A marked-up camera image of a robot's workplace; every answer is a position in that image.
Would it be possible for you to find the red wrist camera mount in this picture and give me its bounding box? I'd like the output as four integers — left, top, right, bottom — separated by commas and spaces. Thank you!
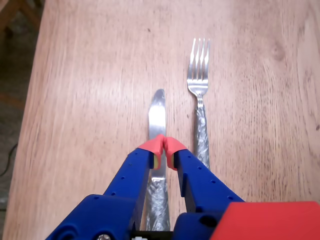
211, 201, 320, 240

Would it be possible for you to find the fork with taped handle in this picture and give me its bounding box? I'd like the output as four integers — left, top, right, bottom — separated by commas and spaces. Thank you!
186, 37, 211, 171

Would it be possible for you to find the knife with taped handle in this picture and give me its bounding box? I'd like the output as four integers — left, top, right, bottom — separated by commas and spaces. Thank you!
144, 88, 171, 232

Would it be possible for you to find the blue gripper finger with pink tip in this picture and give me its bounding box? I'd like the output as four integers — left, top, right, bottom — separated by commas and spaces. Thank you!
163, 136, 246, 215
44, 134, 166, 240

